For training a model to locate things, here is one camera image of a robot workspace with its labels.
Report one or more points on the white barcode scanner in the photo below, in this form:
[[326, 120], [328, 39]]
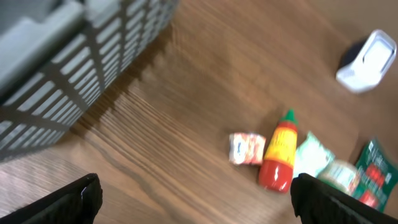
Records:
[[364, 64]]

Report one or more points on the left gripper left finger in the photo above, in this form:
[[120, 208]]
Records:
[[77, 202]]

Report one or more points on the mint green white pouch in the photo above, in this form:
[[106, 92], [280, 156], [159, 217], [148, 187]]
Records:
[[311, 157]]

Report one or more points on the red white snack packet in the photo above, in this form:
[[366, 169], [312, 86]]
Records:
[[246, 148]]

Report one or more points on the red sauce bottle green cap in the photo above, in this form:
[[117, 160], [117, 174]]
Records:
[[276, 172]]

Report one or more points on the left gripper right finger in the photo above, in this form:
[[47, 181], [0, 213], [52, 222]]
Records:
[[315, 202]]

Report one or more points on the grey plastic shopping basket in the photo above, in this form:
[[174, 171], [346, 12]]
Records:
[[58, 57]]

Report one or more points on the green 3M gloves package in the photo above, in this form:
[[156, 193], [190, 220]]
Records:
[[377, 176]]

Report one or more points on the green lid jar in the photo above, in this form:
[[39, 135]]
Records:
[[340, 175]]

